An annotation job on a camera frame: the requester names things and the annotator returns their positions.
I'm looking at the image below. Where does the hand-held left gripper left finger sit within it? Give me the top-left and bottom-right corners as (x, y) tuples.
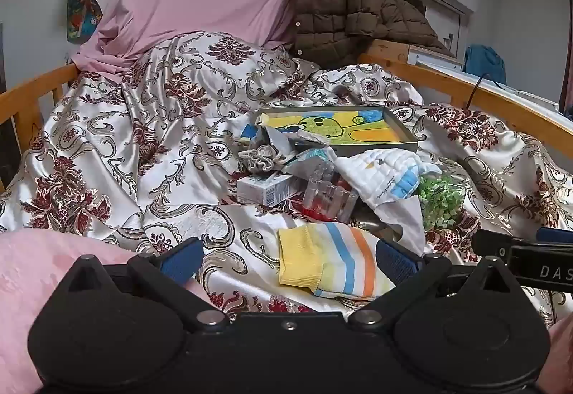
(63, 237), (230, 331)

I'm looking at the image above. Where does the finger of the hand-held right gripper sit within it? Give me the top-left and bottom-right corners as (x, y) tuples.
(473, 230), (513, 263)
(536, 227), (573, 243)

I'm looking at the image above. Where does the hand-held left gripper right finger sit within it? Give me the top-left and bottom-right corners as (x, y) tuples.
(348, 239), (522, 327)

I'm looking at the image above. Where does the plain white cloth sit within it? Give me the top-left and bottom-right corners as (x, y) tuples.
(374, 197), (426, 258)

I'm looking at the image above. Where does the striped sock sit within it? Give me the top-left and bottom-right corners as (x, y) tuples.
(278, 222), (397, 300)

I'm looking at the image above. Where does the white cloth with blue trim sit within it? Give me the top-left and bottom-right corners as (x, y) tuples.
(333, 150), (442, 209)

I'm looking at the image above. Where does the grey scrunchie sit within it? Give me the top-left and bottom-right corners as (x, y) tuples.
(237, 144), (287, 175)

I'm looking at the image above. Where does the white teal printed packet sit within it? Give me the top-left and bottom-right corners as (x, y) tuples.
(282, 148), (334, 175)

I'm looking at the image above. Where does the clear plastic tube rack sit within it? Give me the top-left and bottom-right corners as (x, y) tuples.
(302, 161), (359, 222)

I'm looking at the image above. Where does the small cardboard box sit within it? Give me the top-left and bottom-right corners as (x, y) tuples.
(236, 172), (309, 207)

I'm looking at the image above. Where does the floral satin blanket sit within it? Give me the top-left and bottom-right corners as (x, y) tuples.
(0, 31), (573, 327)

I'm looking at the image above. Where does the pink fleece blanket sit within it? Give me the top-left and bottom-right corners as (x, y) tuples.
(0, 228), (207, 394)

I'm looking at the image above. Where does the grey crumpled cloth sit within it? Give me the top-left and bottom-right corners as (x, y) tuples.
(255, 124), (298, 153)

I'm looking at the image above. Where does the dark pink curtain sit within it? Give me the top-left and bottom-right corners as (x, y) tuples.
(559, 0), (573, 117)

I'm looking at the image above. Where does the blue hanging garment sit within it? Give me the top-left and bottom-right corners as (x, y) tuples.
(463, 44), (507, 85)

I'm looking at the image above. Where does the wooden bed frame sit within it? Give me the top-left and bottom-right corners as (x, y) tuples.
(0, 38), (573, 193)

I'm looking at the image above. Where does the black cable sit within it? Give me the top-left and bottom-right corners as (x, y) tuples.
(466, 74), (493, 111)

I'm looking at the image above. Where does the colourful paper wall hanging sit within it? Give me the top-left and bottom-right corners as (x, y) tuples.
(66, 0), (103, 45)

